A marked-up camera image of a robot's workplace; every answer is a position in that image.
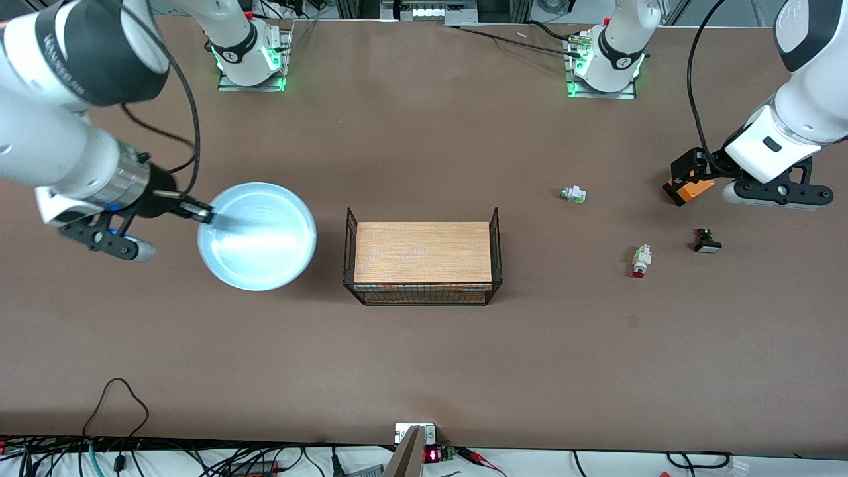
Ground black looped thin cable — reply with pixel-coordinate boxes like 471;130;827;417
82;378;150;441

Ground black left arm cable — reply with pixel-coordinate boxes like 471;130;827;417
686;0;729;163

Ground black wire rack wooden top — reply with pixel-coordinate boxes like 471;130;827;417
343;207;503;307

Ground black cable on tabletop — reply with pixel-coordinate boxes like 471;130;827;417
456;19;587;56

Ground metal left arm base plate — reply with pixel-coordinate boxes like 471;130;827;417
565;32;637;100

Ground grey metal camera bracket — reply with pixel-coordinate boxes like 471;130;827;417
383;423;438;477

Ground red clip lead wires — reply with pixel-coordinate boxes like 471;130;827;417
456;447;507;477

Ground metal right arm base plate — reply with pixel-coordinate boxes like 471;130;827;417
218;28;293;93

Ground red push button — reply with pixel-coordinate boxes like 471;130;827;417
631;243;654;279

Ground orange button enclosure box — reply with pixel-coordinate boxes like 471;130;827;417
662;169;716;207

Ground black oval cable loop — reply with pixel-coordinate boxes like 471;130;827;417
666;450;731;469

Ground light blue round plate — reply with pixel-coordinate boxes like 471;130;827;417
197;182;317;292

